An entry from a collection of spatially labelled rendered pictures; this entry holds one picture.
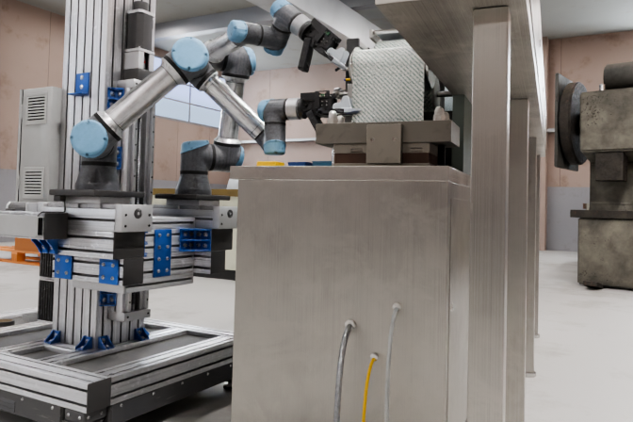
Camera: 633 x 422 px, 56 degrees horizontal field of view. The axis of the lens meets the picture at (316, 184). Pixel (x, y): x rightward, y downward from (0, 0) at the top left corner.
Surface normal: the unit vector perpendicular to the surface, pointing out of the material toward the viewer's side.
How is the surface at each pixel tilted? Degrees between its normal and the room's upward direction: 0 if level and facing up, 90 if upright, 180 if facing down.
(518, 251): 90
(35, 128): 90
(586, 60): 90
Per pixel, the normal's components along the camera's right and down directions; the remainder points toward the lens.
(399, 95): -0.37, -0.04
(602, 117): -0.63, -0.01
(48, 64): 0.87, 0.00
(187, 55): 0.27, -0.11
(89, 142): 0.07, 0.06
